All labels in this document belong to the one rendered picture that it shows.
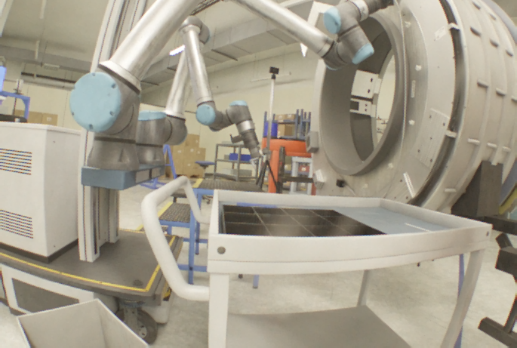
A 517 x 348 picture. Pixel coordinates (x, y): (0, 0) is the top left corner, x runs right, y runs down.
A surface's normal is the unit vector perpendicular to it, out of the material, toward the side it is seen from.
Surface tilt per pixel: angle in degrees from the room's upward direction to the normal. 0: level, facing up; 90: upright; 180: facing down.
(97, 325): 90
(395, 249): 90
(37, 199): 90
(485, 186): 90
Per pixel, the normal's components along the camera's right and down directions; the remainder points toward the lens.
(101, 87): 0.21, 0.07
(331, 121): 0.16, -0.25
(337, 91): 0.12, 0.27
